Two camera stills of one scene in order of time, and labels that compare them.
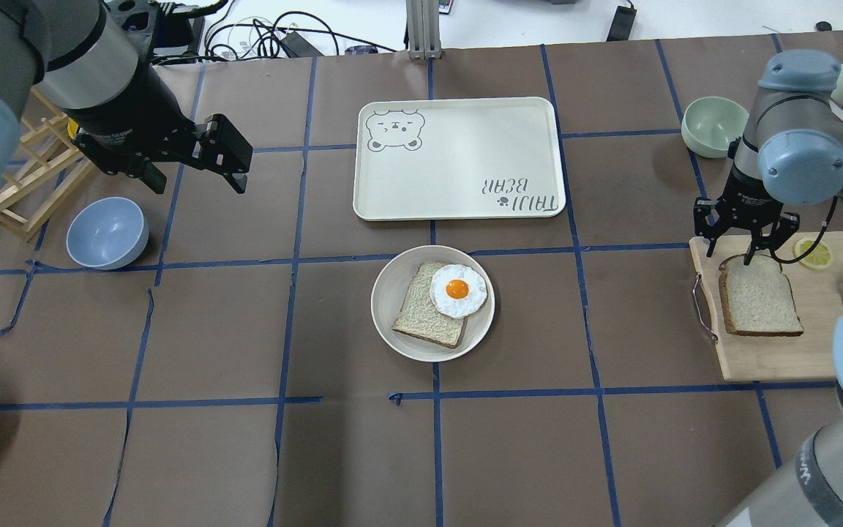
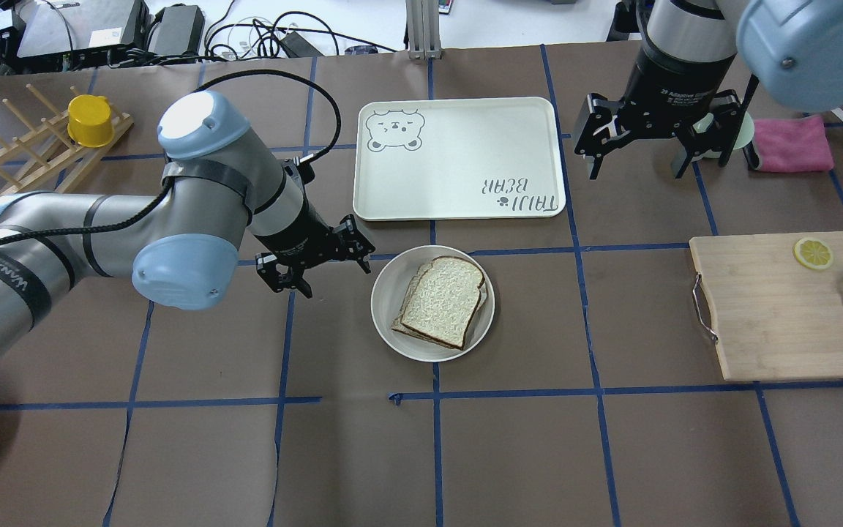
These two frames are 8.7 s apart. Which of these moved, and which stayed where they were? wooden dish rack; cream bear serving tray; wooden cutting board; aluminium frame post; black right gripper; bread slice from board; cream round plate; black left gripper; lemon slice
Moved: black left gripper; bread slice from board; black right gripper
Stayed: aluminium frame post; wooden dish rack; cream bear serving tray; cream round plate; wooden cutting board; lemon slice
